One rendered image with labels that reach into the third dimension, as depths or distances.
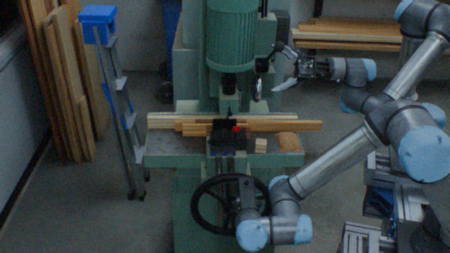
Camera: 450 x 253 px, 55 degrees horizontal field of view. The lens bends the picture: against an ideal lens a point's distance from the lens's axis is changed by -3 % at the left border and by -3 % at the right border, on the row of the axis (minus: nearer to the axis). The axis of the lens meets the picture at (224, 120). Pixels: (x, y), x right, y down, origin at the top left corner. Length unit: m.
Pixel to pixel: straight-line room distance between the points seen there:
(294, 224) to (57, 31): 1.96
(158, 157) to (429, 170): 0.97
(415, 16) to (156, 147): 1.04
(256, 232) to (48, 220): 1.85
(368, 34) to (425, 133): 2.77
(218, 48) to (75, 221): 1.57
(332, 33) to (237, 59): 2.19
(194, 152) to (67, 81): 1.38
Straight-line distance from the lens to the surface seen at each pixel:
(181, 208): 1.82
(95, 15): 2.26
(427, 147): 1.02
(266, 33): 1.78
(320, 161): 1.20
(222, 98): 1.66
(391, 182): 1.97
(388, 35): 3.81
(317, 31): 3.64
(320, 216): 2.76
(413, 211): 1.84
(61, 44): 2.75
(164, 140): 1.72
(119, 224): 2.67
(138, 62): 4.22
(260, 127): 1.77
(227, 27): 1.49
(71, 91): 2.88
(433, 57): 1.59
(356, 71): 1.52
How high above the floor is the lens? 1.89
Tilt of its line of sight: 33 degrees down
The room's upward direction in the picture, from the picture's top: 2 degrees clockwise
